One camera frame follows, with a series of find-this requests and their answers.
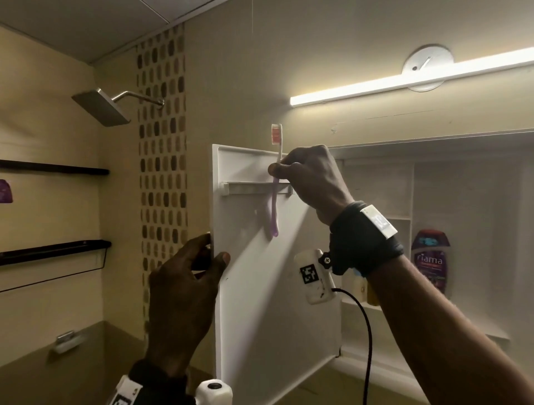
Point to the black right wrist band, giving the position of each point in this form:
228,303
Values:
359,242

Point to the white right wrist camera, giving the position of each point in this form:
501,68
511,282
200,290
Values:
313,277

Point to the chrome wall soap dish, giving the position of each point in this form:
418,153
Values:
69,340

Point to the plain black wall shelf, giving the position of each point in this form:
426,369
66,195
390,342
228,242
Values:
54,167

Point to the black left wrist band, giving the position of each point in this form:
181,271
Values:
154,384

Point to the purple pouch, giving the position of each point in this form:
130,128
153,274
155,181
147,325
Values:
5,191

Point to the white framed mirror cabinet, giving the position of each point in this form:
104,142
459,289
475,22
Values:
258,292

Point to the small yellow bottle blue cap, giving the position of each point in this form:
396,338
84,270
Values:
371,295

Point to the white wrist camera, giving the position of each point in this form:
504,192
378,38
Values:
212,393
313,277

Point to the small white bottle blue cap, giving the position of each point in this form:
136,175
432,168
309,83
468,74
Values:
359,288

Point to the white tube light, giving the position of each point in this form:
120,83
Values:
375,85

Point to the purple shower gel bottle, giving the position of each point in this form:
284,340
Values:
430,260

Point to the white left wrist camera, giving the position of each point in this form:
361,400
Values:
212,393

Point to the square chrome shower head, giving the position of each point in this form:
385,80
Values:
104,106

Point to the person's right hand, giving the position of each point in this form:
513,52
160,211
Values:
313,179

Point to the person's left hand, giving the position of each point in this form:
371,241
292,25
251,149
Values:
179,308

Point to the black wrist band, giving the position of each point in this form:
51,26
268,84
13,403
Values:
359,242
154,384

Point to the round white wall plate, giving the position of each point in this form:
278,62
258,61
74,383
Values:
427,58

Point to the pink white toothbrush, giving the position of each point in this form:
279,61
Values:
275,208

